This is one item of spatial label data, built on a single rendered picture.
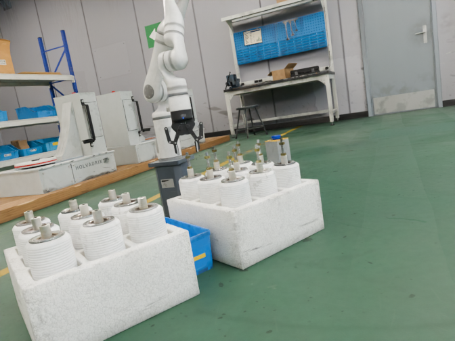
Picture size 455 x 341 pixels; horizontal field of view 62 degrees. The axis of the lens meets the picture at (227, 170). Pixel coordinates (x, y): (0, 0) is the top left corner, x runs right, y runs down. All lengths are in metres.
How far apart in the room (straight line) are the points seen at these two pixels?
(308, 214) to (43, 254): 0.82
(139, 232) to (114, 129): 3.01
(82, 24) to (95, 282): 7.86
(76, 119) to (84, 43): 5.14
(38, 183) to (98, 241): 2.10
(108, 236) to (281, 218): 0.55
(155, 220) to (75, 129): 2.58
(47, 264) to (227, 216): 0.49
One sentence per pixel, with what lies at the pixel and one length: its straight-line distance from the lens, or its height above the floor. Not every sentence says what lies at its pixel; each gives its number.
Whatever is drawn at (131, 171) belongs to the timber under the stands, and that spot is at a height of 0.04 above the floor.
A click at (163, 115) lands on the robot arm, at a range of 1.55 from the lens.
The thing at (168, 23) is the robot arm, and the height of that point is 0.78.
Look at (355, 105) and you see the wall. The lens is 6.30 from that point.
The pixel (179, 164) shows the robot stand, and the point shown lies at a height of 0.28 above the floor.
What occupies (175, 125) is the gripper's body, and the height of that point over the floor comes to 0.44.
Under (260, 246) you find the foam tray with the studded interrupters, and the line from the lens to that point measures 1.17.
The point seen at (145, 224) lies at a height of 0.22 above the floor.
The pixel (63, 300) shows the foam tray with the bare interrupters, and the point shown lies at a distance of 0.92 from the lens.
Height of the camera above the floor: 0.47
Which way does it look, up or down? 9 degrees down
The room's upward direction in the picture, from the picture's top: 9 degrees counter-clockwise
